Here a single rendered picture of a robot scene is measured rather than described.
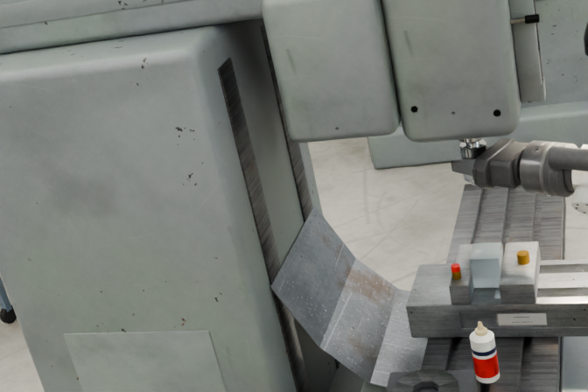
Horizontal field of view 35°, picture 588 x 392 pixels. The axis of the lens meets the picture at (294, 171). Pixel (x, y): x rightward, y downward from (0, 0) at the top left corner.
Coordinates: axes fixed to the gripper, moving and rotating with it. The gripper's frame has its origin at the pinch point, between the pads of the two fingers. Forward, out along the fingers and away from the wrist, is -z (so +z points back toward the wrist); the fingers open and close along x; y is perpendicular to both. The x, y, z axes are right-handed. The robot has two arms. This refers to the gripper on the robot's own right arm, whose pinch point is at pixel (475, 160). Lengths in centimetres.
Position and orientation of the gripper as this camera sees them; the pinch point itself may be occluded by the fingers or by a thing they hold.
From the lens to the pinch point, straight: 166.1
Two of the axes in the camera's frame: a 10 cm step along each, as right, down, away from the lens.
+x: -6.4, 4.2, -6.5
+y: 2.1, 9.0, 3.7
